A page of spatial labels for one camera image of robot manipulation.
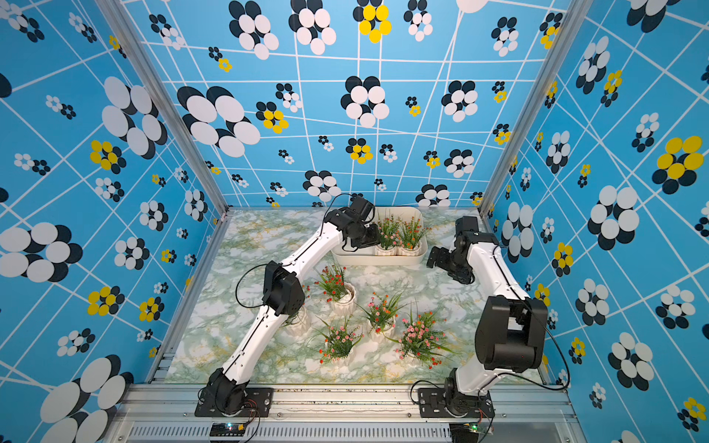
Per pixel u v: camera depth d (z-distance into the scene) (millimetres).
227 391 641
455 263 737
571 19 691
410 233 959
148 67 782
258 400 737
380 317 764
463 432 699
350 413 725
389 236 914
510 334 449
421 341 691
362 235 861
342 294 866
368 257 1014
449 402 667
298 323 806
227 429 722
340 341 722
